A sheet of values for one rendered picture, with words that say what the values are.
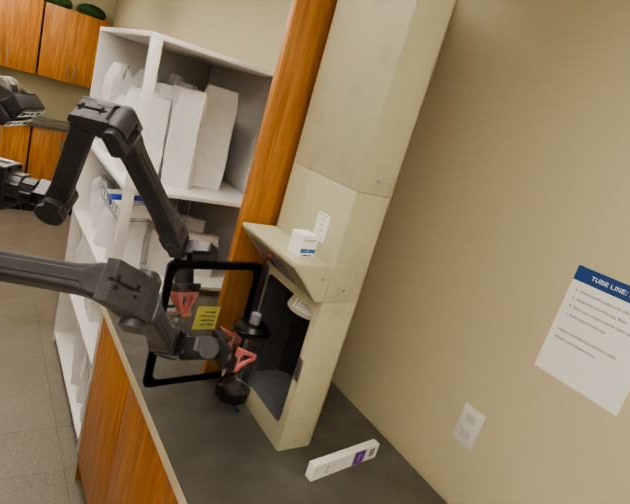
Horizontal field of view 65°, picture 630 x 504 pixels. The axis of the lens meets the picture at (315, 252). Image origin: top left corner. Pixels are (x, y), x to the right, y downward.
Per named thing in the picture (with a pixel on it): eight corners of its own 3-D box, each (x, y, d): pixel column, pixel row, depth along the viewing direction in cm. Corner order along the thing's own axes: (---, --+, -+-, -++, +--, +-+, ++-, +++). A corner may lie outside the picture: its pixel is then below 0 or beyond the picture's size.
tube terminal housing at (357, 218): (294, 380, 179) (357, 175, 158) (345, 439, 154) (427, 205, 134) (232, 385, 164) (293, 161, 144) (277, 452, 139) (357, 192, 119)
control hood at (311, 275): (267, 255, 152) (275, 225, 149) (323, 303, 127) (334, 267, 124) (234, 253, 145) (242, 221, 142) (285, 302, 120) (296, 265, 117)
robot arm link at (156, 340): (131, 265, 90) (110, 321, 85) (162, 272, 90) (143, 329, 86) (161, 320, 129) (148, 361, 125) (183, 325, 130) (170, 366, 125)
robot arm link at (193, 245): (172, 223, 143) (162, 244, 138) (209, 222, 141) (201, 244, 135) (186, 250, 152) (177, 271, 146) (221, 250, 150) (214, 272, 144)
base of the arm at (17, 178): (12, 203, 138) (17, 161, 135) (42, 210, 139) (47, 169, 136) (-6, 209, 130) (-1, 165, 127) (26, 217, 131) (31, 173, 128)
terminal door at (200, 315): (233, 375, 161) (263, 263, 150) (141, 388, 141) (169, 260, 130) (232, 374, 161) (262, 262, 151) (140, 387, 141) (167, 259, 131)
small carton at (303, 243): (302, 251, 130) (308, 229, 129) (313, 258, 127) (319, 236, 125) (287, 250, 127) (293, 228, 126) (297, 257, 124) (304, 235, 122)
